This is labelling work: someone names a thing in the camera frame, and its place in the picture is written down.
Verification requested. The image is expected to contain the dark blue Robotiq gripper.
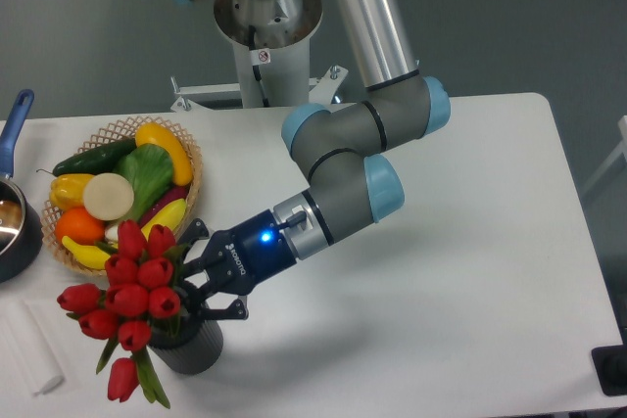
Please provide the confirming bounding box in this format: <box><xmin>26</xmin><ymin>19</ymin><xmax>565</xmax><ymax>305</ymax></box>
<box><xmin>174</xmin><ymin>210</ymin><xmax>296</xmax><ymax>321</ymax></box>

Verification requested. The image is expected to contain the blue handled saucepan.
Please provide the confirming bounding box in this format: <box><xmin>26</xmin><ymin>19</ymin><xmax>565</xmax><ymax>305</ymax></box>
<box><xmin>1</xmin><ymin>89</ymin><xmax>42</xmax><ymax>283</ymax></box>

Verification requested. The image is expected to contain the white rolled cloth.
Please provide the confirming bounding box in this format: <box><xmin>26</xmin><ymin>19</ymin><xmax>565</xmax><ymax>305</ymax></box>
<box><xmin>3</xmin><ymin>301</ymin><xmax>65</xmax><ymax>396</ymax></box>

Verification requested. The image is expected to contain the dark grey ribbed vase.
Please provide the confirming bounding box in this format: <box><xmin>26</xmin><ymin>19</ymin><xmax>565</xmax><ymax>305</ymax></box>
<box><xmin>144</xmin><ymin>280</ymin><xmax>224</xmax><ymax>376</ymax></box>

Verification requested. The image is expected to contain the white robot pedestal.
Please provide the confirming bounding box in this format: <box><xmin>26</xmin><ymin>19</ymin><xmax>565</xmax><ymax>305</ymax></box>
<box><xmin>170</xmin><ymin>39</ymin><xmax>348</xmax><ymax>112</ymax></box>

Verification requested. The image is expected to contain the black device at edge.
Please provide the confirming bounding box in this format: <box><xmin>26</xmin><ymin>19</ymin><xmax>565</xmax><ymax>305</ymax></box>
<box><xmin>591</xmin><ymin>345</ymin><xmax>626</xmax><ymax>396</ymax></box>

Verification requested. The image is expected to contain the orange fruit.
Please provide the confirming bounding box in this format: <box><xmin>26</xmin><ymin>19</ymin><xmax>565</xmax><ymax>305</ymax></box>
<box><xmin>54</xmin><ymin>208</ymin><xmax>105</xmax><ymax>245</ymax></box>

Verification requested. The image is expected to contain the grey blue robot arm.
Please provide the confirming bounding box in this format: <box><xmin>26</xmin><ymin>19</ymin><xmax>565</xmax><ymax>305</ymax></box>
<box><xmin>178</xmin><ymin>0</ymin><xmax>451</xmax><ymax>320</ymax></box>

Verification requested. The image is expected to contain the yellow squash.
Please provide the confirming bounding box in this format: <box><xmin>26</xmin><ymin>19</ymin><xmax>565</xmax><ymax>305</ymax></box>
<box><xmin>135</xmin><ymin>122</ymin><xmax>193</xmax><ymax>186</ymax></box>

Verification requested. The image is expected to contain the yellow bell pepper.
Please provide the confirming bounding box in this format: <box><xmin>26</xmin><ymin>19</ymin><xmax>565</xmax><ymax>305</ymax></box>
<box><xmin>49</xmin><ymin>173</ymin><xmax>94</xmax><ymax>211</ymax></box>

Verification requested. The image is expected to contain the green lettuce leaf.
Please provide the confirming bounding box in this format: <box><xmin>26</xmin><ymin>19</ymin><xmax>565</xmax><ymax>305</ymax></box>
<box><xmin>114</xmin><ymin>144</ymin><xmax>173</xmax><ymax>222</ymax></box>

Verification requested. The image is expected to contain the red tulip bouquet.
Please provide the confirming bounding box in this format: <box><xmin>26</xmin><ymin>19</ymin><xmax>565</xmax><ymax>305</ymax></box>
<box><xmin>57</xmin><ymin>220</ymin><xmax>184</xmax><ymax>408</ymax></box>

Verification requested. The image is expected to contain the purple eggplant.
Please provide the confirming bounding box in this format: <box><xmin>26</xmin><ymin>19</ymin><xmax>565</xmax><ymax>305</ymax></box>
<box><xmin>138</xmin><ymin>186</ymin><xmax>189</xmax><ymax>227</ymax></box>

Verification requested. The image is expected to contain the round cream disc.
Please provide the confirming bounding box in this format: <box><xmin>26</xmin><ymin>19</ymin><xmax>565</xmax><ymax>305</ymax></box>
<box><xmin>82</xmin><ymin>173</ymin><xmax>134</xmax><ymax>221</ymax></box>

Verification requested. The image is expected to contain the yellow plastic banana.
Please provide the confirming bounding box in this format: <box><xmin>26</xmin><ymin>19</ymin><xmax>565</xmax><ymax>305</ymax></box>
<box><xmin>54</xmin><ymin>199</ymin><xmax>187</xmax><ymax>273</ymax></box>

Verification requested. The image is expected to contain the green cucumber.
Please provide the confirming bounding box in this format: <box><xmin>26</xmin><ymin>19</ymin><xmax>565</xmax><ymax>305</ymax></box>
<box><xmin>37</xmin><ymin>139</ymin><xmax>136</xmax><ymax>177</ymax></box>

